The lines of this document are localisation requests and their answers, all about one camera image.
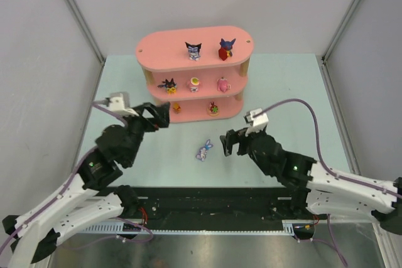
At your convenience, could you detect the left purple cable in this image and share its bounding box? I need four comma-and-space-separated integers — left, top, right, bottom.
0, 101, 155, 252

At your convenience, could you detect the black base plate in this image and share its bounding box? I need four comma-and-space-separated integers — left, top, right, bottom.
64, 186, 367, 222

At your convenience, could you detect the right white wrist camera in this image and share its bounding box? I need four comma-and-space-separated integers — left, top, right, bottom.
244, 108, 269, 136

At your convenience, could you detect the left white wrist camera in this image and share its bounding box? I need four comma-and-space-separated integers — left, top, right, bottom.
107, 92, 138, 117

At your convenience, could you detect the pink three-tier shelf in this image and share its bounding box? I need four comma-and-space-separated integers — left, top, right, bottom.
135, 26, 254, 123

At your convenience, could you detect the yellow bear figurine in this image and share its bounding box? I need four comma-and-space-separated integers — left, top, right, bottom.
172, 103, 182, 114

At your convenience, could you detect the grey slotted cable duct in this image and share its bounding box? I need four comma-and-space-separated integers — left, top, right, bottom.
80, 220, 313, 235

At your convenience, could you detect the pink bear strawberry figurine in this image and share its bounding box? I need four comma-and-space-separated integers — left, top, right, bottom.
207, 102, 219, 117

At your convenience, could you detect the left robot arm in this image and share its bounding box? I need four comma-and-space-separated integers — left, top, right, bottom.
1, 102, 170, 267

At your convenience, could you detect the black purple-bow imp figurine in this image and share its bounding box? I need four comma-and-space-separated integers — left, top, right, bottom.
185, 42, 202, 61

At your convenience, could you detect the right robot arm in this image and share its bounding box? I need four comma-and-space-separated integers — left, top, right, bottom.
220, 129, 401, 235

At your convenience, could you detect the yellow mouse navy-hood figurine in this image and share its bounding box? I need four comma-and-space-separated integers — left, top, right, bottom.
218, 38, 236, 61

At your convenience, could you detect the yellow mouse dragon-costume figurine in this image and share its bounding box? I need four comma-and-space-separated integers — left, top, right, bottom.
158, 78, 177, 94

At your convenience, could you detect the purple bunny figurine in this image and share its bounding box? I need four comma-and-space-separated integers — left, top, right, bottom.
195, 139, 214, 162

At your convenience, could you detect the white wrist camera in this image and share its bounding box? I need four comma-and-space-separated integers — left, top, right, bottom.
244, 108, 269, 136
107, 92, 138, 117

